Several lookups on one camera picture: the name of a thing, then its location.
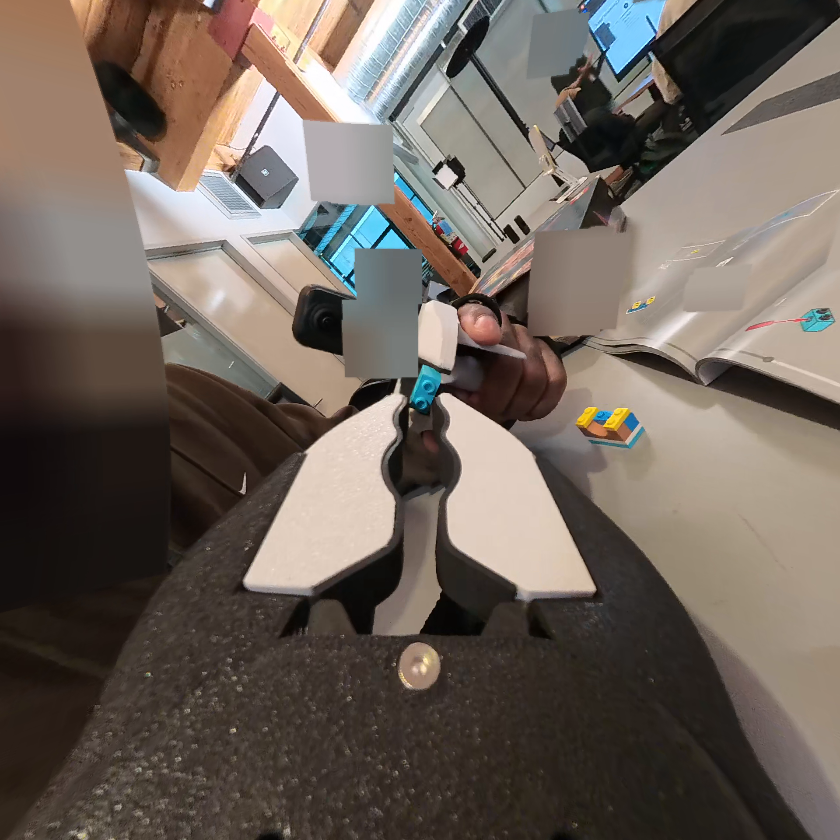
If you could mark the multicolour toy brick assembly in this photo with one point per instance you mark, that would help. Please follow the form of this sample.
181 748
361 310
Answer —
610 426

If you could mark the grey instruction booklet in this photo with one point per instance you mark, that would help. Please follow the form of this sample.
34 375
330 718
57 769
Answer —
656 308

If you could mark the black round lamp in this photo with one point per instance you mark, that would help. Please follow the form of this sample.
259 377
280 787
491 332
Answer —
128 102

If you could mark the silver round duct pipe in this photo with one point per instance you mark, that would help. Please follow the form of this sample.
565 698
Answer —
394 52

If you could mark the black wall speaker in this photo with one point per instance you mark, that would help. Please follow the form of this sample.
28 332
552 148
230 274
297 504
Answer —
266 176

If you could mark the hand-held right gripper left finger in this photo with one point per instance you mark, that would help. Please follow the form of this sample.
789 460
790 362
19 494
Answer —
328 518

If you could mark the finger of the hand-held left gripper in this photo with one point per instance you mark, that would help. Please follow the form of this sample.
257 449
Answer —
438 334

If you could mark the white wall vent grille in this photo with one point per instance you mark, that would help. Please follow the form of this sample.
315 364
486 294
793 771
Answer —
229 193

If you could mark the wooden beam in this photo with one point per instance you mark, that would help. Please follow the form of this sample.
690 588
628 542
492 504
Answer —
302 85
184 79

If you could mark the dark printed cardboard box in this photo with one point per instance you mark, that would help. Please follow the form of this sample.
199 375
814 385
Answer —
508 266

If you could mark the computer monitor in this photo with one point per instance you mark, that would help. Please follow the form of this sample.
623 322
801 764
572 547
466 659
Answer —
623 33

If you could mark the black round disc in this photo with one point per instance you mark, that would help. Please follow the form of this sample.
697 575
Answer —
469 46

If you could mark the person's left hand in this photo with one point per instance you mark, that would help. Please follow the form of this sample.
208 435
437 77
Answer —
525 380

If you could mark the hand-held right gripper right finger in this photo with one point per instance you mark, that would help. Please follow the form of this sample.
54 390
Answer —
518 525

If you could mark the black studio light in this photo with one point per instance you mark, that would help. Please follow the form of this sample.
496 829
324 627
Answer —
449 172

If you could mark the teal two-stud brick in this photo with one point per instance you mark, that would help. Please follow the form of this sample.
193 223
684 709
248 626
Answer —
425 390

